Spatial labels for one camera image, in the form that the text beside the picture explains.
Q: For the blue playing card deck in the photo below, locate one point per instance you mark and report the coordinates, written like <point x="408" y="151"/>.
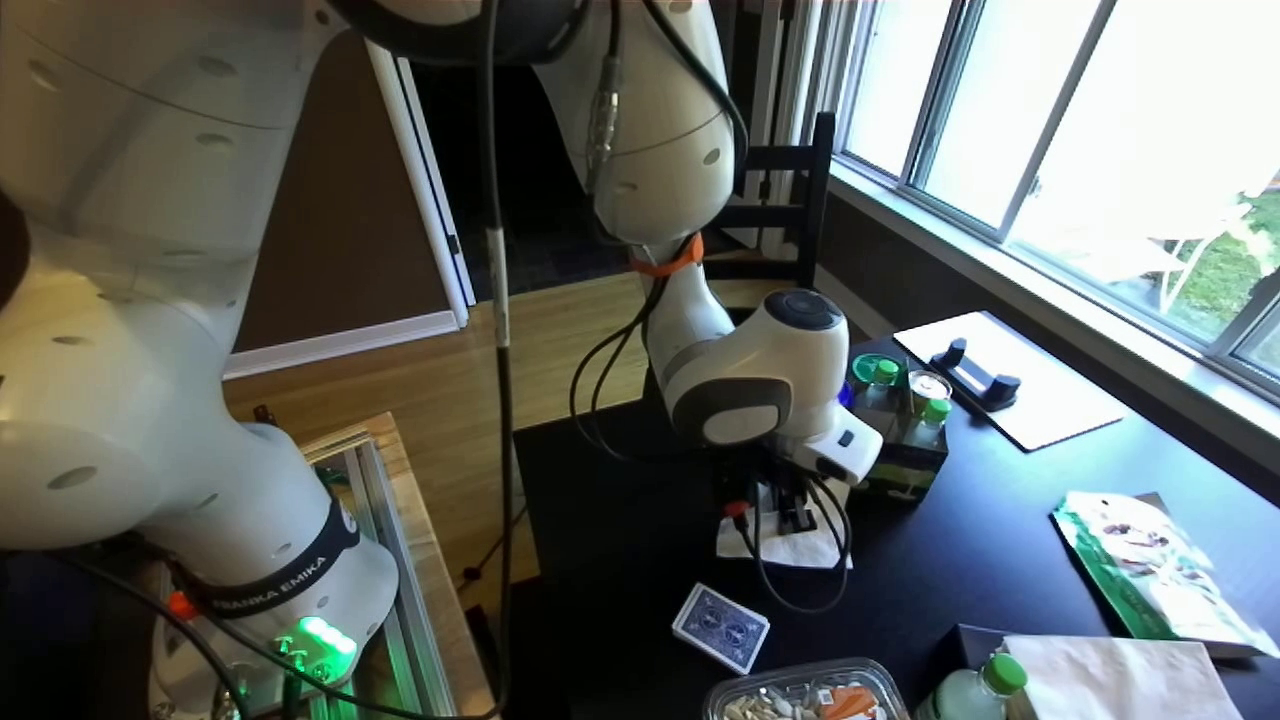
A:
<point x="723" y="628"/>

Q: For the green cap bottle foreground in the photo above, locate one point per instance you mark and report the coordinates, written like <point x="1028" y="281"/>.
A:
<point x="981" y="695"/>

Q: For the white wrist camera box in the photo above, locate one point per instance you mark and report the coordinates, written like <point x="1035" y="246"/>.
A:
<point x="841" y="450"/>

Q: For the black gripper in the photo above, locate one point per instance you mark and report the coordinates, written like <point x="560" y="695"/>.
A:
<point x="786" y="502"/>

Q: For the black wooden chair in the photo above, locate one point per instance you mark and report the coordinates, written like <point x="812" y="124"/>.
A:
<point x="789" y="205"/>

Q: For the white paper napkin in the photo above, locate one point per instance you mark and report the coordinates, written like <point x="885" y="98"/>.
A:
<point x="805" y="539"/>

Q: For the green white snack bag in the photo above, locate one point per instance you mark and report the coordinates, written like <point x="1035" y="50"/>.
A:
<point x="1152" y="574"/>

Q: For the black green box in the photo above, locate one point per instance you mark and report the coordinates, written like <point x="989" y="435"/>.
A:
<point x="911" y="459"/>

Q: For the black handle tool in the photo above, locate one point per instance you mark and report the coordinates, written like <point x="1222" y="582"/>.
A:
<point x="986" y="390"/>

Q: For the clear plastic food container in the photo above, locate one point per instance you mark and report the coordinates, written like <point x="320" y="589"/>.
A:
<point x="820" y="688"/>

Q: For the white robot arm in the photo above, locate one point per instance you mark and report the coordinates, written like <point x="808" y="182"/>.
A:
<point x="146" y="147"/>

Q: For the small green cap bottle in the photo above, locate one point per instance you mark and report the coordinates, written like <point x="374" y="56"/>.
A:
<point x="928" y="421"/>

